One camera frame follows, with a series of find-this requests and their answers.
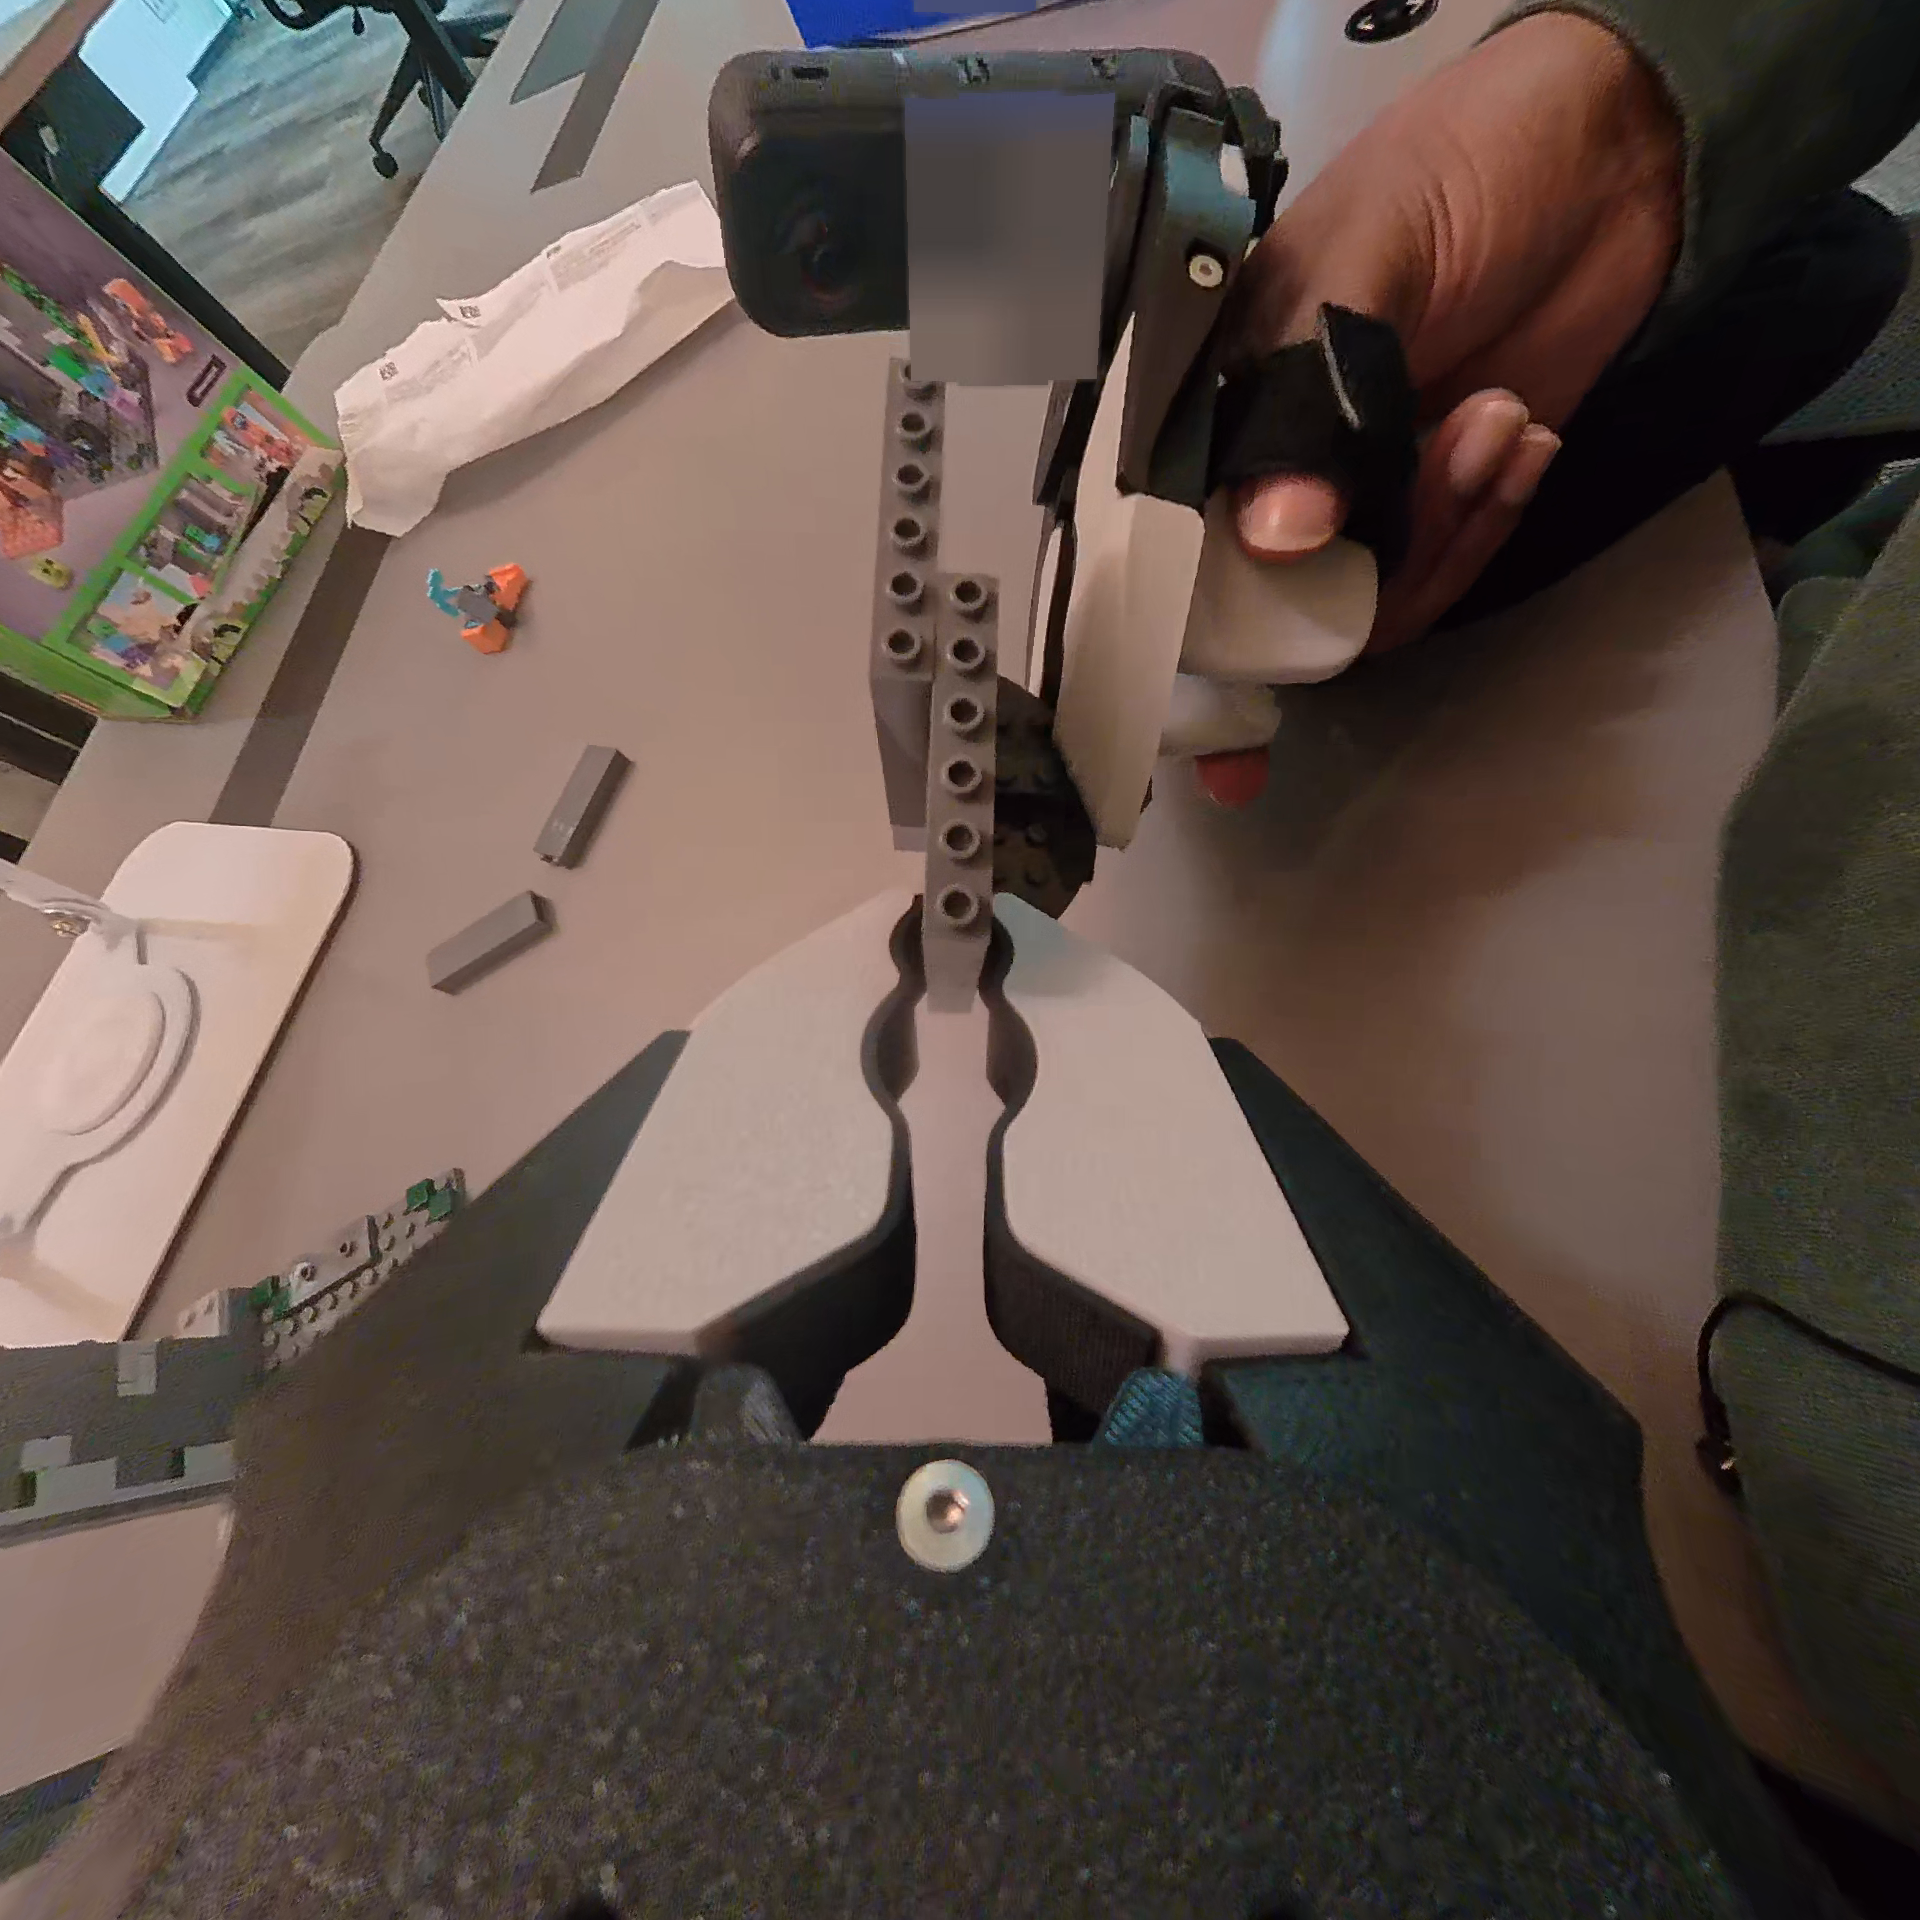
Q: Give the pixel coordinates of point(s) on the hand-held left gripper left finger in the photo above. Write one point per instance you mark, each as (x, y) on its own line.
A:
(735, 1170)

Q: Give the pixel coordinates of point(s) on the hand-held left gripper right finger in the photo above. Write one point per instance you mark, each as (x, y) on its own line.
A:
(1172, 1185)

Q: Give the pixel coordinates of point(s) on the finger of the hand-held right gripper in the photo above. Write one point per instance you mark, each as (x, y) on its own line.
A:
(1118, 659)

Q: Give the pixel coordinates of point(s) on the grey toy brick wall assembly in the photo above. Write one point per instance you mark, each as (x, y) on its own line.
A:
(963, 747)

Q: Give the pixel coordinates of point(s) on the long grey toy brick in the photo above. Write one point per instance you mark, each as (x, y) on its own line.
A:
(488, 940)
(584, 803)

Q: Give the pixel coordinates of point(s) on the person's right forearm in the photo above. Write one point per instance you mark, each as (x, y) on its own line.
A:
(1801, 88)

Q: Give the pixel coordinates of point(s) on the black desk grommet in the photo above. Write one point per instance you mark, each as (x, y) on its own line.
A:
(1389, 18)

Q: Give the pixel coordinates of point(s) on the person's right hand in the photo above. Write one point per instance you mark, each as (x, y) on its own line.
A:
(1501, 267)

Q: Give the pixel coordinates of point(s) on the blue bin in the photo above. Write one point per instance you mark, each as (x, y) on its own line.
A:
(842, 18)

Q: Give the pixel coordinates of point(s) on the white crumpled paper bag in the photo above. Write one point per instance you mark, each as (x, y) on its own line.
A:
(496, 342)

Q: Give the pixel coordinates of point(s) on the black office chair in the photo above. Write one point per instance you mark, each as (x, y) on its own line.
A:
(428, 60)

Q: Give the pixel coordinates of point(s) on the orange and teal brick figure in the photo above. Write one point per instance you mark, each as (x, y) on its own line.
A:
(496, 609)

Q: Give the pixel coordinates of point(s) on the person's green sweater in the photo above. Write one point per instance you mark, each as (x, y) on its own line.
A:
(1829, 1048)

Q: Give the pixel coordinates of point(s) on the grey and green brick build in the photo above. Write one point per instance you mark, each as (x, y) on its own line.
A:
(91, 1412)

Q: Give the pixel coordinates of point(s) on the green toy brick set box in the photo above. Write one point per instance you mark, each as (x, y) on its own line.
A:
(136, 451)

